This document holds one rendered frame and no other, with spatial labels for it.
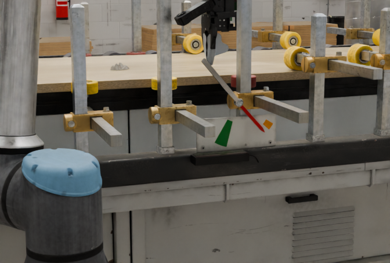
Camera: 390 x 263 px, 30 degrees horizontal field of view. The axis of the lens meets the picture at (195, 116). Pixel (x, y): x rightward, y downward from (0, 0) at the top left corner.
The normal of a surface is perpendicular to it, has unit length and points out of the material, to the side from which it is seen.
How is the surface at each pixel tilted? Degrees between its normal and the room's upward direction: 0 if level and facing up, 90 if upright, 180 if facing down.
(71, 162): 5
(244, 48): 90
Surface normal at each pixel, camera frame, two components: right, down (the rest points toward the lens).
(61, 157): 0.07, -0.97
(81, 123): 0.33, 0.18
